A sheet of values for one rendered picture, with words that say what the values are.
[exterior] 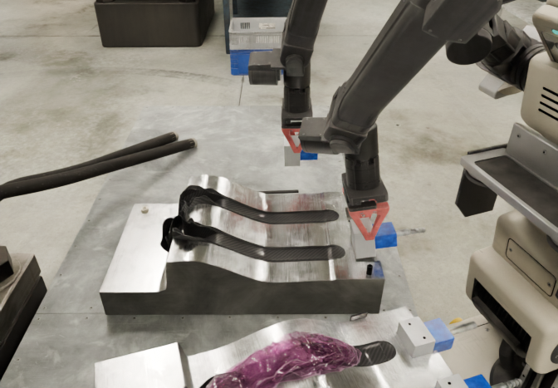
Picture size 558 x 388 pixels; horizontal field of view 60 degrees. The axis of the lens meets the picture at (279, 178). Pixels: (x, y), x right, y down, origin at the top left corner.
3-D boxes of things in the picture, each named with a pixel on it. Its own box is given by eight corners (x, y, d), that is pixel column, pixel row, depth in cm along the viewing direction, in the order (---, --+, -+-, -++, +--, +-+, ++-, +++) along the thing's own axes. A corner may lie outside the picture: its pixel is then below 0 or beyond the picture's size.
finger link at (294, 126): (281, 158, 107) (281, 120, 101) (281, 142, 113) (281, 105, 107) (312, 158, 107) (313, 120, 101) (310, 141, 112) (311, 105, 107)
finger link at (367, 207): (352, 249, 83) (348, 201, 79) (346, 228, 90) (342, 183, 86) (392, 244, 83) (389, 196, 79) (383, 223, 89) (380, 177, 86)
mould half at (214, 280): (359, 223, 110) (364, 174, 103) (379, 313, 89) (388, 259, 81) (139, 224, 110) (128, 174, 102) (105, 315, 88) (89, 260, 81)
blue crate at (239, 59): (302, 58, 428) (302, 33, 416) (304, 76, 394) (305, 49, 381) (233, 58, 428) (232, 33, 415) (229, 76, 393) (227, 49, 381)
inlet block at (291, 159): (340, 154, 114) (340, 134, 112) (341, 165, 110) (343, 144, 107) (284, 155, 115) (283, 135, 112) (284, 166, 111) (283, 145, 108)
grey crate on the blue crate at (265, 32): (303, 34, 416) (303, 17, 408) (305, 51, 382) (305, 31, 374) (232, 34, 416) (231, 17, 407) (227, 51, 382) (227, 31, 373)
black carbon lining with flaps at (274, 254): (336, 216, 101) (340, 179, 96) (346, 271, 88) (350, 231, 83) (170, 217, 101) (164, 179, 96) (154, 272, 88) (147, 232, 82)
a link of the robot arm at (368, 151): (369, 127, 75) (381, 115, 79) (329, 125, 78) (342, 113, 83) (372, 167, 78) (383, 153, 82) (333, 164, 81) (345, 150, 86)
